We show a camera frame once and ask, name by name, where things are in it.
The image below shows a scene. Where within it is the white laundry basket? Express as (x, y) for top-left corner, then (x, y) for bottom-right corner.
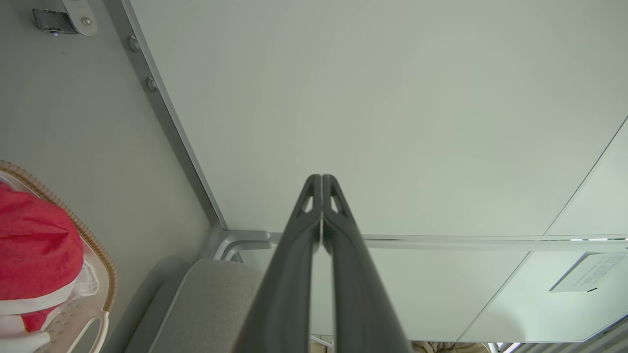
(0, 159), (119, 353)

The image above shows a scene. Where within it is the metal caster wheel with bracket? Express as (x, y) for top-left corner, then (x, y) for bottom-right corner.
(32, 0), (98, 38)

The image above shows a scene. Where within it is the white printed paper label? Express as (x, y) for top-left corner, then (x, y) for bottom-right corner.
(549, 252), (628, 294)

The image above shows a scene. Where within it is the beige crumpled fabric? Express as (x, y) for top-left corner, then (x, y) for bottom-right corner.
(412, 342), (487, 353)

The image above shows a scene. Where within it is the red garment with white stripes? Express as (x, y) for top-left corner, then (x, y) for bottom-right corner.
(0, 182), (85, 334)

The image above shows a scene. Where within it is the aluminium partition frame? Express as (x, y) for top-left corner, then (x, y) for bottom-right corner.
(104, 0), (628, 260)

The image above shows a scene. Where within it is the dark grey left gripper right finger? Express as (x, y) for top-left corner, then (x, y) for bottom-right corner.
(322, 175), (413, 353)

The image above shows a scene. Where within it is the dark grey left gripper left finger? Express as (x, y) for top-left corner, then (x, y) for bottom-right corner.
(235, 174), (322, 353)

